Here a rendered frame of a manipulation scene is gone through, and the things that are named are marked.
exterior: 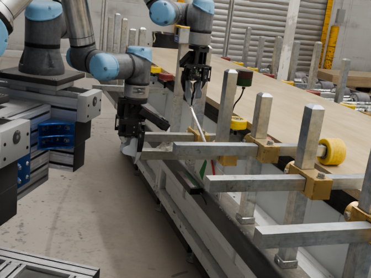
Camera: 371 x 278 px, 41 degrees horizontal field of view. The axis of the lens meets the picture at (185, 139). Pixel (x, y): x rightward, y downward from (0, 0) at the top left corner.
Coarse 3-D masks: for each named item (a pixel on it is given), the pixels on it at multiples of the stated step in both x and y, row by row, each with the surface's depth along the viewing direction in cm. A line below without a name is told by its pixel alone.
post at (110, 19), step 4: (108, 20) 364; (112, 20) 364; (108, 24) 364; (112, 24) 365; (108, 28) 365; (112, 28) 366; (108, 32) 366; (112, 32) 366; (108, 36) 366; (112, 36) 367; (108, 40) 367; (108, 44) 368; (108, 48) 369
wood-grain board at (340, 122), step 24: (168, 72) 291; (216, 72) 313; (216, 96) 235; (288, 96) 258; (312, 96) 266; (288, 120) 201; (336, 120) 212; (360, 120) 218; (360, 144) 177; (336, 168) 146; (360, 168) 148; (360, 192) 129
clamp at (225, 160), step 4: (220, 156) 163; (224, 156) 160; (228, 156) 161; (232, 156) 161; (236, 156) 162; (216, 160) 166; (220, 160) 163; (224, 160) 161; (228, 160) 161; (232, 160) 162; (236, 160) 162; (224, 164) 161; (228, 164) 162; (232, 164) 162
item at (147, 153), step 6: (144, 150) 155; (150, 150) 156; (156, 150) 156; (144, 156) 155; (150, 156) 156; (156, 156) 156; (162, 156) 157; (168, 156) 158; (174, 156) 158; (180, 156) 159; (186, 156) 160; (192, 156) 160; (198, 156) 161; (204, 156) 162; (210, 156) 163; (216, 156) 163; (240, 156) 166; (246, 156) 167
